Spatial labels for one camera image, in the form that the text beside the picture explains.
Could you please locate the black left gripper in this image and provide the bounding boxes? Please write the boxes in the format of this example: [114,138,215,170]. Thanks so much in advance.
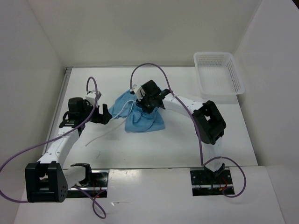
[80,99,112,125]

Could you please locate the light blue shorts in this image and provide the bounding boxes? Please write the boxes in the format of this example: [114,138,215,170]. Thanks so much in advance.
[109,90,165,133]

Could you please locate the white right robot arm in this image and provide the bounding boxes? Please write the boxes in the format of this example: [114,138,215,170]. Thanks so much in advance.
[131,80,226,183]

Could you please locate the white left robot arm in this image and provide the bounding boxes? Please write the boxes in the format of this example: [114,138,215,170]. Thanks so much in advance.
[25,97,112,203]

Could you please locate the white plastic basket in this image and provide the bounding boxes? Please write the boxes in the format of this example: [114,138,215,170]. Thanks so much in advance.
[193,52,245,101]

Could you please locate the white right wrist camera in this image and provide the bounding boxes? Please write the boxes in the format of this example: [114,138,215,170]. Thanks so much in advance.
[130,85,146,100]

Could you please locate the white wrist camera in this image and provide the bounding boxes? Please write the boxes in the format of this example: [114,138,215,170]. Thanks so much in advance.
[130,85,146,100]
[85,90,101,104]

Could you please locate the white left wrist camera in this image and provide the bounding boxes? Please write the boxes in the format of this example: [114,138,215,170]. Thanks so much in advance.
[85,90,101,104]

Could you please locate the aluminium table edge rail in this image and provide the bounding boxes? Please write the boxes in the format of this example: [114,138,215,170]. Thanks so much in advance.
[46,66,73,145]

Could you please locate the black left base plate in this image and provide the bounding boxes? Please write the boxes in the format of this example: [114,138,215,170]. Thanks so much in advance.
[66,169,109,198]

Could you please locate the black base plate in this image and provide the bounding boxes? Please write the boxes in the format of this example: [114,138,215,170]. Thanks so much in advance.
[190,169,235,196]
[66,169,109,198]

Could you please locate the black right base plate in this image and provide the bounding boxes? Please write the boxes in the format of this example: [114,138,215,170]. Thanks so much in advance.
[190,169,235,196]

